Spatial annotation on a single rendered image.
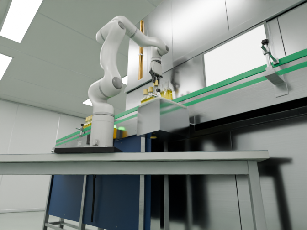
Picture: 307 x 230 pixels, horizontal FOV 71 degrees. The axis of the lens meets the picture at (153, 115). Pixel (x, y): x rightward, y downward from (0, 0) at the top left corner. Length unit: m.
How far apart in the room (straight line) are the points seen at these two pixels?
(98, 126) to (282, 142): 0.91
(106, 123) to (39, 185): 6.05
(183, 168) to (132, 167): 0.24
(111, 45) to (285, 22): 0.98
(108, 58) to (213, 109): 0.66
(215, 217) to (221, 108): 0.61
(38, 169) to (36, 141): 5.90
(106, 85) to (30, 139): 6.04
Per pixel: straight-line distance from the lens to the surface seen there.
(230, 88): 1.17
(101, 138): 1.13
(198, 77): 1.54
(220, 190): 1.34
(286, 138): 1.21
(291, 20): 1.44
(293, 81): 1.04
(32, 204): 7.10
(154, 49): 1.75
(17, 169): 1.34
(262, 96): 1.06
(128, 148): 1.49
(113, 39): 1.39
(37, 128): 7.23
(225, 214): 1.34
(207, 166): 1.04
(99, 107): 1.19
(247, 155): 1.03
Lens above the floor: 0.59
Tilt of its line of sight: 19 degrees up
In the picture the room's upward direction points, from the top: straight up
